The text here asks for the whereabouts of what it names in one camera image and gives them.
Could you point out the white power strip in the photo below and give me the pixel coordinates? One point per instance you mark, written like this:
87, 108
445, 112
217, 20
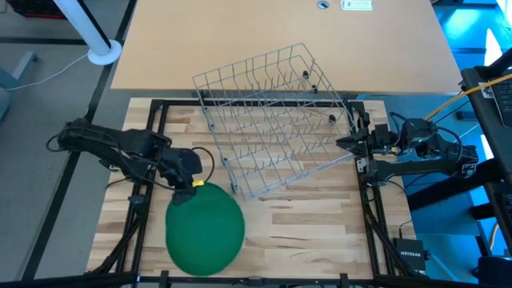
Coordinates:
356, 5

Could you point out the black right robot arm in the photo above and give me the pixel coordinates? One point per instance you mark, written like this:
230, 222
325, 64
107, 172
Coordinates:
420, 168

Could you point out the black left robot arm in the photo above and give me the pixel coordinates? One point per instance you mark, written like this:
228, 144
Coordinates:
132, 144

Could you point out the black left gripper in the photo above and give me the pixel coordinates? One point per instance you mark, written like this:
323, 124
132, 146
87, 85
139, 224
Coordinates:
180, 166

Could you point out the black Netgear network switch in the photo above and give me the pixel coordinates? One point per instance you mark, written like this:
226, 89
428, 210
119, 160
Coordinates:
410, 254

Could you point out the black aluminium frame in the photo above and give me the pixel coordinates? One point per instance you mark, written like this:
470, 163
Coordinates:
180, 103

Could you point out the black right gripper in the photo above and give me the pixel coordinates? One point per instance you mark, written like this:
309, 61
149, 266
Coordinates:
374, 140

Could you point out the white pole with round base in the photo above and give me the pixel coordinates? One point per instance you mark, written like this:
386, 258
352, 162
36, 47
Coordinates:
116, 52

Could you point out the black equipment cart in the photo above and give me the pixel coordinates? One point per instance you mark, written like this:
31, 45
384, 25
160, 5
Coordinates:
480, 120

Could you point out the tan desk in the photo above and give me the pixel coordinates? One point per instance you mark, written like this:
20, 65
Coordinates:
192, 48

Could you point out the black laptop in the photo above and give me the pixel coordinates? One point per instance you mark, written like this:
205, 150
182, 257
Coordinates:
505, 104

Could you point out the dark green plate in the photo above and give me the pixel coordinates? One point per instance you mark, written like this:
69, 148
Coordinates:
204, 236

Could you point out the silver metal bracket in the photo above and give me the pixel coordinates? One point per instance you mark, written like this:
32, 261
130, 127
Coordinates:
362, 165

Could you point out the red and black crate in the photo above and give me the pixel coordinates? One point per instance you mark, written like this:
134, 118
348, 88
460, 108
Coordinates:
36, 8

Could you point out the grey table leg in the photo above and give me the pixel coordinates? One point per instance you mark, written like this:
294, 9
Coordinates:
24, 64

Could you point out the black box on floor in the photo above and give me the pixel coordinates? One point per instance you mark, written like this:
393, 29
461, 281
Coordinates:
496, 274

